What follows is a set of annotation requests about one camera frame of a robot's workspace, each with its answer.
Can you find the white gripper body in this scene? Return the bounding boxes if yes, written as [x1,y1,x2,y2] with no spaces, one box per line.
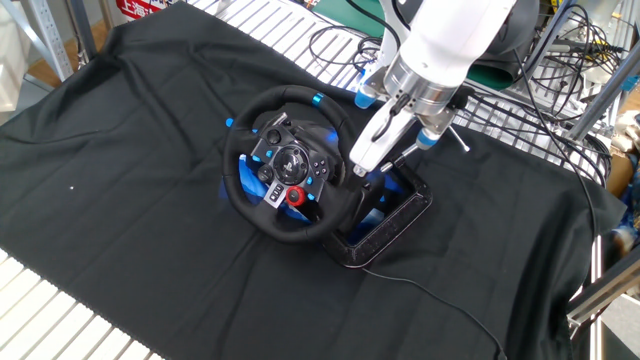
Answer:
[348,97,420,177]

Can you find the black steering wheel blue stripe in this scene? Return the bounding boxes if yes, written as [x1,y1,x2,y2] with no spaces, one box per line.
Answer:
[222,84,364,245]

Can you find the black wheel base unit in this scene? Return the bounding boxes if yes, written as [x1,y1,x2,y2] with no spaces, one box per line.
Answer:
[319,162,434,270]

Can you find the silver metal clamp rod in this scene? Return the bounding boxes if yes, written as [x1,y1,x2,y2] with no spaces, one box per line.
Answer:
[380,124,471,174]

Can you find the black rolled mat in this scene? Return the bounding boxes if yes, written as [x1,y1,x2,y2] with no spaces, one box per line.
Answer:
[467,24,547,90]

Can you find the aluminium profile bar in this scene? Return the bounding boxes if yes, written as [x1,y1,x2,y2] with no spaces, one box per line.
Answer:
[567,58,640,144]
[566,249,640,329]

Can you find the black table cloth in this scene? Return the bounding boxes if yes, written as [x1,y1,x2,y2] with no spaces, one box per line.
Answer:
[0,2,626,360]

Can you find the brown cardboard box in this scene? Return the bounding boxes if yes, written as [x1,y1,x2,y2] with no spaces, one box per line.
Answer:
[606,149,637,200]

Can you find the white crumpled bag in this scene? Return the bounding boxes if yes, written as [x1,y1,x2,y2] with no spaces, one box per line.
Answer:
[610,109,640,154]

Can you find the blue patterned cloth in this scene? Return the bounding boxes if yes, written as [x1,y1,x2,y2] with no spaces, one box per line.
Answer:
[602,199,640,256]

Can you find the red white sign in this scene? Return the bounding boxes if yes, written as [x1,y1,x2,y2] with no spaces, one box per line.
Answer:
[115,0,170,22]

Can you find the white cabinet panel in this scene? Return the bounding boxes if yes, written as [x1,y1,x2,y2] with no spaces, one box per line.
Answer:
[0,0,32,114]

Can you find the silver wrist camera blue ends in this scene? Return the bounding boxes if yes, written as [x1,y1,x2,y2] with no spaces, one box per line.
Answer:
[353,64,459,151]

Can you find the thin black USB cable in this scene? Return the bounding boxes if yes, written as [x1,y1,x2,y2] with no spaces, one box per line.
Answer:
[360,267,509,360]

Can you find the tangled black cable bundle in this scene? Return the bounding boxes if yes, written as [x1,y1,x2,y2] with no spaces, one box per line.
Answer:
[429,0,626,186]

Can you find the silver vertical post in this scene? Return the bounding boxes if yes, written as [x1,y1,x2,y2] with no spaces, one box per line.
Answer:
[588,234,605,360]

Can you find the dark metal post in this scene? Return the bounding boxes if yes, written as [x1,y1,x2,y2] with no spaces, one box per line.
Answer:
[67,0,99,64]

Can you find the grey metal shelf frame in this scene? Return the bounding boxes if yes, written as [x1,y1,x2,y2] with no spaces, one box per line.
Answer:
[0,0,75,82]

